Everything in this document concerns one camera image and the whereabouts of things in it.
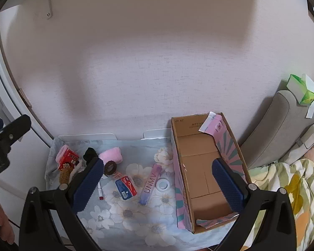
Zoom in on purple cosmetic box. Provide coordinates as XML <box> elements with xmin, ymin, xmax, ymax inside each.
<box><xmin>138</xmin><ymin>163</ymin><xmax>162</xmax><ymax>206</ymax></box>

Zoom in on red snack box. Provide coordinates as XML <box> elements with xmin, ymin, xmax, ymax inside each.
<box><xmin>58</xmin><ymin>149</ymin><xmax>80</xmax><ymax>170</ymax></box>

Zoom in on pink sponge block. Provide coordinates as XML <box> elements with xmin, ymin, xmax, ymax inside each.
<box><xmin>98</xmin><ymin>146</ymin><xmax>124</xmax><ymax>166</ymax></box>

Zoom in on grey padded headboard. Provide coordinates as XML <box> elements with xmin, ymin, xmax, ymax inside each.
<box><xmin>238</xmin><ymin>90</ymin><xmax>314</xmax><ymax>170</ymax></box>

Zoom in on dark round compact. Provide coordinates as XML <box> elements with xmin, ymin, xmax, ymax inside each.
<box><xmin>104</xmin><ymin>161</ymin><xmax>118</xmax><ymax>175</ymax></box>

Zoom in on pink patterned cardboard box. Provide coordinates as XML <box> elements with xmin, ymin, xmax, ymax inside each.
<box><xmin>171</xmin><ymin>112</ymin><xmax>252</xmax><ymax>234</ymax></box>

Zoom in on brown plush toy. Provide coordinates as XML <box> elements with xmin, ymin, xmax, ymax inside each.
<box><xmin>59</xmin><ymin>166</ymin><xmax>76</xmax><ymax>185</ymax></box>

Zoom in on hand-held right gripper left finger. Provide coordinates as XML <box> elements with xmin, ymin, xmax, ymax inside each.
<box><xmin>18</xmin><ymin>156</ymin><xmax>105</xmax><ymax>251</ymax></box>

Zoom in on white wardrobe door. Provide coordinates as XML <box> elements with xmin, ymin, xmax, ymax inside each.
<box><xmin>0</xmin><ymin>13</ymin><xmax>54</xmax><ymax>189</ymax></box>

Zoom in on white plastic clip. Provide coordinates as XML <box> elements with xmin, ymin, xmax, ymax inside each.
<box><xmin>69</xmin><ymin>162</ymin><xmax>85</xmax><ymax>182</ymax></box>

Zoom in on green yellow floral blanket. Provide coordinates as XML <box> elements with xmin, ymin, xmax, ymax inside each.
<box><xmin>241</xmin><ymin>159</ymin><xmax>314</xmax><ymax>251</ymax></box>

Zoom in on green tissue pack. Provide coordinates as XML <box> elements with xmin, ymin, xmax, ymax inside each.
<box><xmin>286</xmin><ymin>74</ymin><xmax>314</xmax><ymax>119</ymax></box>

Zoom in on white pillow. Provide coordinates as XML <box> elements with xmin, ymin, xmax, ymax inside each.
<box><xmin>279</xmin><ymin>119</ymin><xmax>314</xmax><ymax>166</ymax></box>

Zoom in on recessed wardrobe door handle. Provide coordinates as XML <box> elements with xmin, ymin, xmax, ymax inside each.
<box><xmin>0</xmin><ymin>91</ymin><xmax>16</xmax><ymax>126</ymax></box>

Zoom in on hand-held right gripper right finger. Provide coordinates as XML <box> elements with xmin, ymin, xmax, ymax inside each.
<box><xmin>211</xmin><ymin>158</ymin><xmax>297</xmax><ymax>251</ymax></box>

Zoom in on blue card packet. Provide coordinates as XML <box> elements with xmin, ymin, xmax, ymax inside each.
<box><xmin>115</xmin><ymin>176</ymin><xmax>138</xmax><ymax>201</ymax></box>

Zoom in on pale blue floral sheet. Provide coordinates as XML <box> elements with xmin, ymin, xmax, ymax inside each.
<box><xmin>45</xmin><ymin>136</ymin><xmax>241</xmax><ymax>251</ymax></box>

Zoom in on person's left hand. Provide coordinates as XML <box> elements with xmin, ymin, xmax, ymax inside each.
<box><xmin>0</xmin><ymin>182</ymin><xmax>15</xmax><ymax>245</ymax></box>

